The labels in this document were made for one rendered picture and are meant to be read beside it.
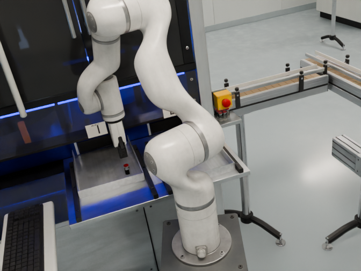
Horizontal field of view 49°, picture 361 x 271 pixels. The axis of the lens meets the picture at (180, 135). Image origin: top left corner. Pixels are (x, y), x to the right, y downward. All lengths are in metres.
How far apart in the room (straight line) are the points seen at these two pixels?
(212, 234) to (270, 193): 1.67
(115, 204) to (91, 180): 0.20
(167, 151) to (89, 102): 0.48
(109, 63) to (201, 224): 0.59
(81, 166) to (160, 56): 0.86
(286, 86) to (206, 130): 1.11
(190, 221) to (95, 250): 1.01
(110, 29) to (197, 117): 0.32
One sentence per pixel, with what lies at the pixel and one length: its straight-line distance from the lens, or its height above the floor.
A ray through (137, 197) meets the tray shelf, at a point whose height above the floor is 0.88.
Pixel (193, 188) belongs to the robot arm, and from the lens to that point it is 1.08.
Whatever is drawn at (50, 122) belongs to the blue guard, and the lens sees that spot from 1.72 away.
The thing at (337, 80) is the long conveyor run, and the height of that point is 0.92.
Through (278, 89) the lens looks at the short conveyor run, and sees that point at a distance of 2.10.
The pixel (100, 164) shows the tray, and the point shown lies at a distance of 1.76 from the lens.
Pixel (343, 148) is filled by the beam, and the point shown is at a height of 0.52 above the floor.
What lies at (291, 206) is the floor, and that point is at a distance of 2.77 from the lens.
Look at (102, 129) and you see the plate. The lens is 1.75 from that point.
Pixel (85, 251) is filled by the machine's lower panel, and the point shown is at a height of 0.39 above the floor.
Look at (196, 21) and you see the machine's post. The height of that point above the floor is 1.38.
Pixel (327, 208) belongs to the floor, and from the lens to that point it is 2.77.
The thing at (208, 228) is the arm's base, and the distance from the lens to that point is 1.20.
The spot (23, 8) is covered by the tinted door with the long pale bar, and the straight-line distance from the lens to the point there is 1.60.
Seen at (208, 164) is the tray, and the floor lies 0.88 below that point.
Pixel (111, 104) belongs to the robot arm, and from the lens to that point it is 1.45.
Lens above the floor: 1.78
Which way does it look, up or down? 29 degrees down
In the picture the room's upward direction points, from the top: 9 degrees counter-clockwise
